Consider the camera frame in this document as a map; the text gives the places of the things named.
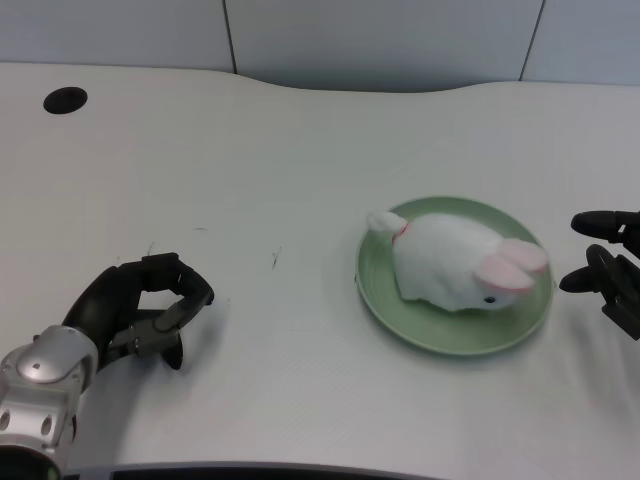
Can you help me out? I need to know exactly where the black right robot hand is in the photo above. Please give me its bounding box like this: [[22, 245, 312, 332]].
[[558, 210, 640, 343]]

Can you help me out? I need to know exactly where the white plush rabbit doll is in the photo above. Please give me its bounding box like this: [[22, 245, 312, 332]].
[[365, 210, 550, 314]]

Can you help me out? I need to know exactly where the black round table grommet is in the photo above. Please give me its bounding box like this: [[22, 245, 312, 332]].
[[42, 86, 89, 116]]

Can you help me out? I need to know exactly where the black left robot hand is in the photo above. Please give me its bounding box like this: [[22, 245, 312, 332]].
[[60, 252, 217, 372]]

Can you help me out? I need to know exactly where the dark robot torso edge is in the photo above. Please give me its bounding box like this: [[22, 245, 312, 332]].
[[59, 462, 441, 480]]

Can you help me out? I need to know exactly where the green round plate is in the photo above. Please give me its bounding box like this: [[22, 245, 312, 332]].
[[353, 195, 558, 358]]

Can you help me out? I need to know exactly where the grey partition wall panel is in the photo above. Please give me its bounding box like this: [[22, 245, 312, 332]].
[[0, 0, 640, 93]]

